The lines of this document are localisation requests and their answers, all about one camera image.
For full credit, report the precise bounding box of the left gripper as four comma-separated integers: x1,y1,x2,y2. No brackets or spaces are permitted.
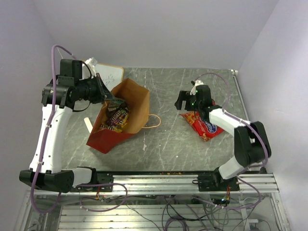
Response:
76,73,116,104

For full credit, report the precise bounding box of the purple candy packet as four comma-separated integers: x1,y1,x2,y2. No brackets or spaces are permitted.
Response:
106,107,129,127

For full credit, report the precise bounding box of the red paper bag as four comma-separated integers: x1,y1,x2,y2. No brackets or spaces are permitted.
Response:
87,78,151,154

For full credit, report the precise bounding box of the red snack packet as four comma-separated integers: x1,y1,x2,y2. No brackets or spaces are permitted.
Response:
180,112,224,141

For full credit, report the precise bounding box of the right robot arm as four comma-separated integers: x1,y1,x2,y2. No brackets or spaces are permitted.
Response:
175,84,271,191

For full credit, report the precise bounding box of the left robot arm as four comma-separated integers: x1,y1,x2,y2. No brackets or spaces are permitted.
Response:
19,58,115,193

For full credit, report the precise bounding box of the small whiteboard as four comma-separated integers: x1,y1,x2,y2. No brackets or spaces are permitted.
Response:
82,63,124,91

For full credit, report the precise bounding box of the yellow candy packet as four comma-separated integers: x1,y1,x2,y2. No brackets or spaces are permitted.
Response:
99,123,127,133

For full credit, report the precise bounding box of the white marker pen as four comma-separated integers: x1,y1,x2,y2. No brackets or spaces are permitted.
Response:
84,117,93,133

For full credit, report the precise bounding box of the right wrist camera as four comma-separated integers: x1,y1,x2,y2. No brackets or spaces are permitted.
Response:
190,80,204,95

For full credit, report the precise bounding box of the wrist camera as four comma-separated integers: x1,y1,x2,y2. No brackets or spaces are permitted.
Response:
85,57,98,73
190,80,204,95

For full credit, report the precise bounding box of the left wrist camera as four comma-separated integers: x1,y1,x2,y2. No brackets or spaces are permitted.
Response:
85,57,98,73

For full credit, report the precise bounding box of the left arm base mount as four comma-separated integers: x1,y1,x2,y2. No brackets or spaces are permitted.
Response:
97,173,114,193

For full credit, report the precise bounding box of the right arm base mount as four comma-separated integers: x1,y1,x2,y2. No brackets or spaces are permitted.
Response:
196,173,240,192

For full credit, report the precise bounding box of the aluminium frame rail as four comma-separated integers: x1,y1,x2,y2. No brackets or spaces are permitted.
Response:
26,174,280,195

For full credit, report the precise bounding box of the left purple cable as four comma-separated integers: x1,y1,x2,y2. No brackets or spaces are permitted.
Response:
30,45,79,214

